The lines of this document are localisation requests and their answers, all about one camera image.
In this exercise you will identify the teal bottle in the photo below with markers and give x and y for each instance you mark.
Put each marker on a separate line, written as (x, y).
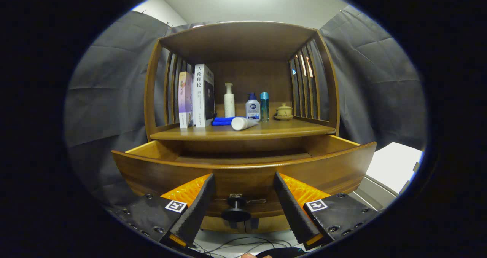
(264, 107)

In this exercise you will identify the white book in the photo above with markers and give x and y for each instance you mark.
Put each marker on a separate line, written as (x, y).
(198, 98)

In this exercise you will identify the white green tube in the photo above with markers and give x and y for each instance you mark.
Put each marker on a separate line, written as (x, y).
(241, 123)

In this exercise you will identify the brown wooden cabinet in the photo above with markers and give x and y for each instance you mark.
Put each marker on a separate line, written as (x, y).
(236, 41)

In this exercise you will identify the white topped grey furniture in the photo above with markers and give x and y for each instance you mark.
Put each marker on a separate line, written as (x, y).
(395, 166)

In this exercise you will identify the blue folded cloth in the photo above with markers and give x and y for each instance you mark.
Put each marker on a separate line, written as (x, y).
(221, 121)

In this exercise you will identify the beige lidded teacup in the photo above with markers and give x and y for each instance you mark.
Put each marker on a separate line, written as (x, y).
(284, 111)

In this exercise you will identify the purple book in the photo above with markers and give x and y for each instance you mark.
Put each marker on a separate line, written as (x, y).
(185, 98)

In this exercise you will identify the brown wooden drawer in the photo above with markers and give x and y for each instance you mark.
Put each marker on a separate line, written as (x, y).
(247, 174)

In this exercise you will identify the white bottle blue cap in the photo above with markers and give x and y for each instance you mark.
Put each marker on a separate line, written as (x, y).
(253, 109)

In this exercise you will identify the white pump bottle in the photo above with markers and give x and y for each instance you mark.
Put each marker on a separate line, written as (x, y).
(229, 104)

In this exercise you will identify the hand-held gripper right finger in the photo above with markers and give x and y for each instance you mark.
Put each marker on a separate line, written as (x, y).
(292, 208)

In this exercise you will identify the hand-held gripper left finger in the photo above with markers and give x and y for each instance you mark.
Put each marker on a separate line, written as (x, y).
(196, 208)

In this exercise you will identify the wooden cabinet door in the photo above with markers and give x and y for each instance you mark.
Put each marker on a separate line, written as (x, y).
(217, 223)
(274, 223)

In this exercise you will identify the wooden countertop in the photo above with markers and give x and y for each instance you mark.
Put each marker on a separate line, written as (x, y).
(274, 129)

